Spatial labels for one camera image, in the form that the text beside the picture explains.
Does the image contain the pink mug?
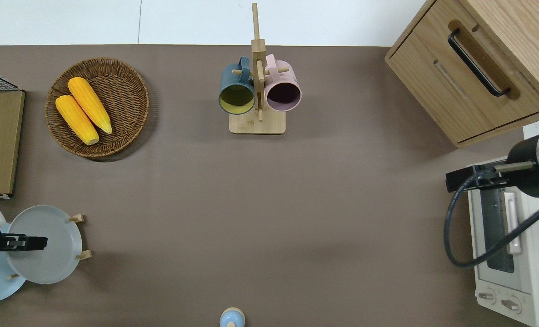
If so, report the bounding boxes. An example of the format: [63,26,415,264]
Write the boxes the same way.
[264,54,302,112]

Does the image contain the low wooden plate rack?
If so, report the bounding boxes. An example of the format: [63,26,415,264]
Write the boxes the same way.
[7,214,92,280]

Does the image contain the yellow corn cob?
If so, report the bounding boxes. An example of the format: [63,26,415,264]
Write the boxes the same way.
[68,77,113,135]
[55,94,100,146]

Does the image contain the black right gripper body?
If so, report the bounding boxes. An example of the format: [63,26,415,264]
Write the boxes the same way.
[469,163,512,193]

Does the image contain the teal mug yellow inside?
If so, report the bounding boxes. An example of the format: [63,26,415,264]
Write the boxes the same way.
[218,56,256,115]

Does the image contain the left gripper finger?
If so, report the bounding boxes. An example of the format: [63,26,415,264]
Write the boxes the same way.
[24,236,48,251]

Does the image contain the brown table mat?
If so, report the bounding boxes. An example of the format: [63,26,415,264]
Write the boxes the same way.
[0,44,539,327]

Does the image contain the gray plate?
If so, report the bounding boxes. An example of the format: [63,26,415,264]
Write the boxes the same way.
[7,205,83,285]

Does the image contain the black cabinet handle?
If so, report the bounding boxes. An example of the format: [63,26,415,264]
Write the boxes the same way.
[448,28,511,97]

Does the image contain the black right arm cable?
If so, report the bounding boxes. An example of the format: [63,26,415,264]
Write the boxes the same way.
[443,173,539,268]

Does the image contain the brown wicker basket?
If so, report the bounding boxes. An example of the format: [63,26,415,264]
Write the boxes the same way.
[45,58,150,159]

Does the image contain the wooden drawer cabinet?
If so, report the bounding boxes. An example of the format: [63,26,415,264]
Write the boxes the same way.
[384,0,539,149]

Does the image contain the white toaster oven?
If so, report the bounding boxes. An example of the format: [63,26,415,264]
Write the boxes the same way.
[467,156,539,327]

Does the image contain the wooden mug tree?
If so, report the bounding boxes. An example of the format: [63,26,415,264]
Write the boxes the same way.
[229,2,291,135]

